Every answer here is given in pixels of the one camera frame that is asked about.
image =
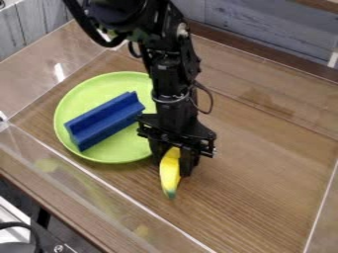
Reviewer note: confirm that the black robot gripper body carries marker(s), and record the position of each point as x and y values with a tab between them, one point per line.
174	124

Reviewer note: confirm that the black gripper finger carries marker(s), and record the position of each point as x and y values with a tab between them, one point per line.
159	149
188	160

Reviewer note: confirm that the yellow toy banana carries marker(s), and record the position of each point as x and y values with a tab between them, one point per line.
170	176

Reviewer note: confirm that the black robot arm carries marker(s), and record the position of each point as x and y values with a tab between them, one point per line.
152	25

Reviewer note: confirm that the lime green plate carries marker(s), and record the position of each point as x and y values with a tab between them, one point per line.
123	147

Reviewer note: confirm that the blue foam block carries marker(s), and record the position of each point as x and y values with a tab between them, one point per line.
104	120

